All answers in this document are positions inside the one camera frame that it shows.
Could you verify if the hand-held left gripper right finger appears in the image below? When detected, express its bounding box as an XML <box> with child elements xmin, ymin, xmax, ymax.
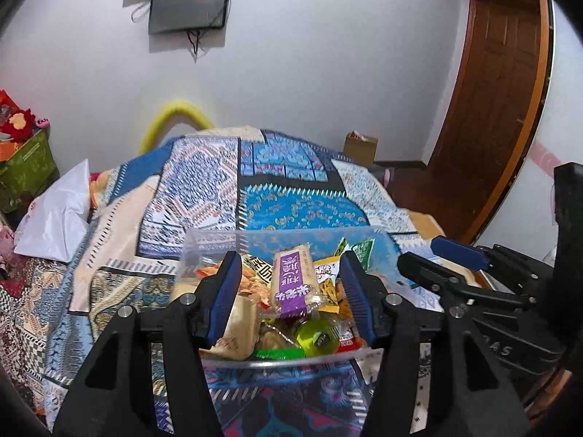
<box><xmin>338</xmin><ymin>249</ymin><xmax>531</xmax><ymax>437</ymax></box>

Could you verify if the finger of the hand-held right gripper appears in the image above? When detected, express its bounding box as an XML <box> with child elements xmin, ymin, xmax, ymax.
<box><xmin>397</xmin><ymin>251</ymin><xmax>533</xmax><ymax>311</ymax></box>
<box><xmin>430</xmin><ymin>235</ymin><xmax>544</xmax><ymax>293</ymax></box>

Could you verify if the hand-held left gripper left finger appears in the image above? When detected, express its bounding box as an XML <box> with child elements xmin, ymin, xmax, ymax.
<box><xmin>52</xmin><ymin>250</ymin><xmax>243</xmax><ymax>437</ymax></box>

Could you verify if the cream biscuit packet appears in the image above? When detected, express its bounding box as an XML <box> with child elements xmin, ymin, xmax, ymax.
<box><xmin>208</xmin><ymin>295</ymin><xmax>261</xmax><ymax>361</ymax></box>

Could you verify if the red chip packet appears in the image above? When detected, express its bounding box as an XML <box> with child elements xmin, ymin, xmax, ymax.
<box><xmin>195</xmin><ymin>259</ymin><xmax>270</xmax><ymax>311</ymax></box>

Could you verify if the green snack packet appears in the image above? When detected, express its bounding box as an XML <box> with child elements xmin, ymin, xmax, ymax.
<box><xmin>352</xmin><ymin>238</ymin><xmax>375</xmax><ymax>275</ymax></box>

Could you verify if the green jelly cup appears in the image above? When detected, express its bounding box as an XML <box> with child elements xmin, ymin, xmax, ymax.
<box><xmin>295</xmin><ymin>318</ymin><xmax>341</xmax><ymax>359</ymax></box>

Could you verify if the clear plastic container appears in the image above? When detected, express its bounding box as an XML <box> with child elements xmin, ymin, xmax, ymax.
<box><xmin>174</xmin><ymin>224</ymin><xmax>411</xmax><ymax>370</ymax></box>

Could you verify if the purple wafer packet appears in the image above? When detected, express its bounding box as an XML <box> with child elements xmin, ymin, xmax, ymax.
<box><xmin>270</xmin><ymin>245</ymin><xmax>327</xmax><ymax>320</ymax></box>

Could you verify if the yellow orange snack packet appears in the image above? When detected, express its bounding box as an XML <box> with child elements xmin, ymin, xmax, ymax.
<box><xmin>313</xmin><ymin>259</ymin><xmax>348</xmax><ymax>316</ymax></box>

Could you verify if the red white snack packet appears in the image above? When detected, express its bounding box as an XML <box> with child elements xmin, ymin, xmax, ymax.
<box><xmin>336</xmin><ymin>318</ymin><xmax>371</xmax><ymax>352</ymax></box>

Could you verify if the white black-patterned bedsheet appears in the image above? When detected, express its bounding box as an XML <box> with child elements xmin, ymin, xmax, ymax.
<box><xmin>411</xmin><ymin>342</ymin><xmax>434</xmax><ymax>434</ymax></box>

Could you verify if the blue patchwork blanket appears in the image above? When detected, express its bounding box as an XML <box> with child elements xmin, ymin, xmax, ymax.
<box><xmin>43</xmin><ymin>125</ymin><xmax>449</xmax><ymax>437</ymax></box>

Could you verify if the cardboard box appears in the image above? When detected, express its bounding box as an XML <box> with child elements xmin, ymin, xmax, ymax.
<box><xmin>343</xmin><ymin>131</ymin><xmax>380</xmax><ymax>165</ymax></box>

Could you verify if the wooden door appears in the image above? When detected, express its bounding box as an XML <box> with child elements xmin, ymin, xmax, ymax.
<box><xmin>386</xmin><ymin>0</ymin><xmax>555</xmax><ymax>249</ymax></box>

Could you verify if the paisley patterned blanket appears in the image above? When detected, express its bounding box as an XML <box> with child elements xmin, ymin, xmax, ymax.
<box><xmin>0</xmin><ymin>255</ymin><xmax>183</xmax><ymax>420</ymax></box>

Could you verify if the white plastic bag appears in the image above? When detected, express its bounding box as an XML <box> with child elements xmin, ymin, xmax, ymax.
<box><xmin>13</xmin><ymin>158</ymin><xmax>93</xmax><ymax>263</ymax></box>

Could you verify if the yellow foam tube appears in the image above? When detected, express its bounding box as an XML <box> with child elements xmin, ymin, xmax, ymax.
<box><xmin>138</xmin><ymin>99</ymin><xmax>216</xmax><ymax>156</ymax></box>

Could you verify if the green storage box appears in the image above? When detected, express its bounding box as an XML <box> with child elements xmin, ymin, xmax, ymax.
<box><xmin>0</xmin><ymin>128</ymin><xmax>59</xmax><ymax>214</ymax></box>

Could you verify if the red plush flower toy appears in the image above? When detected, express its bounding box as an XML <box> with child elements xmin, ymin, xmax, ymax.
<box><xmin>0</xmin><ymin>108</ymin><xmax>38</xmax><ymax>143</ymax></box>

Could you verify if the wall-mounted black monitor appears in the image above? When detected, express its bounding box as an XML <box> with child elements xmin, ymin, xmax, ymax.
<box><xmin>148</xmin><ymin>0</ymin><xmax>231</xmax><ymax>36</ymax></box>

